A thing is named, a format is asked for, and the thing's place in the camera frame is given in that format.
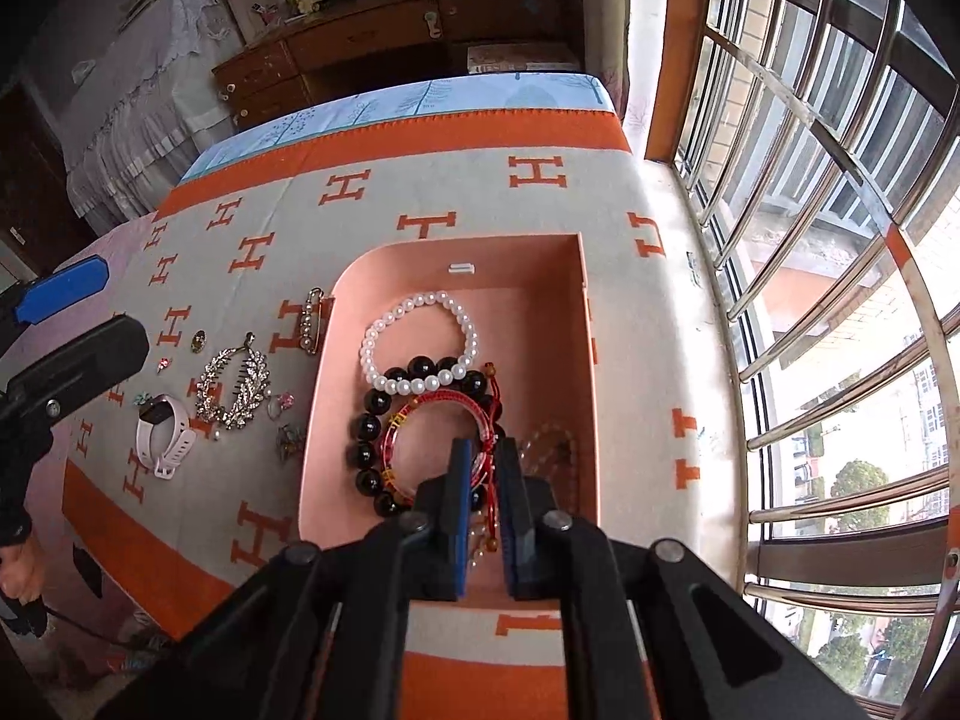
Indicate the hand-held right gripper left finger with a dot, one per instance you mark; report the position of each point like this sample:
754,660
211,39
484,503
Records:
457,517

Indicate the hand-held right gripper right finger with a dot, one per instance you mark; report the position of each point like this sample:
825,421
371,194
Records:
517,525

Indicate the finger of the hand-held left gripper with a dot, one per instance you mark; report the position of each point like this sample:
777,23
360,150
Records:
82,360
64,289

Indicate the small green charm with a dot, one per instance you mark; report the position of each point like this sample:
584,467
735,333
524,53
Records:
142,399

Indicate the small oval brooch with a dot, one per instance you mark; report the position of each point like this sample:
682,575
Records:
199,341

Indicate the silver leaf hair comb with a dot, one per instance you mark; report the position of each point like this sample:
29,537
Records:
244,397

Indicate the pink jewelry box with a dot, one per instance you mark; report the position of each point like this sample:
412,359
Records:
525,300

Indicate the pearl safety pin brooch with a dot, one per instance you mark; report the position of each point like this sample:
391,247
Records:
311,322

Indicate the person's left hand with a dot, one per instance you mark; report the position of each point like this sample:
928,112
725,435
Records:
19,577

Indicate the pink bed sheet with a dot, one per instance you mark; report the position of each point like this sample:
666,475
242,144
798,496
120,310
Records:
90,244

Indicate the white lace covered furniture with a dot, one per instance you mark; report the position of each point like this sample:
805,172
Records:
150,90

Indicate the small white tag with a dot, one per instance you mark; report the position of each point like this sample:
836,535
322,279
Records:
461,268

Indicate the orange patterned blanket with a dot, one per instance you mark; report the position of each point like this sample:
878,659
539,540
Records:
487,195

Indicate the wooden desk with drawers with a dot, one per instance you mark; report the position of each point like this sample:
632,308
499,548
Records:
360,37

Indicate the stack of books under desk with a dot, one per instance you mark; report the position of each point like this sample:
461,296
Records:
525,56

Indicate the metal window grille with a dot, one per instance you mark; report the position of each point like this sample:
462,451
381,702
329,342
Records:
817,135

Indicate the pale curtain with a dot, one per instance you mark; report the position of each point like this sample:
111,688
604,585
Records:
622,30

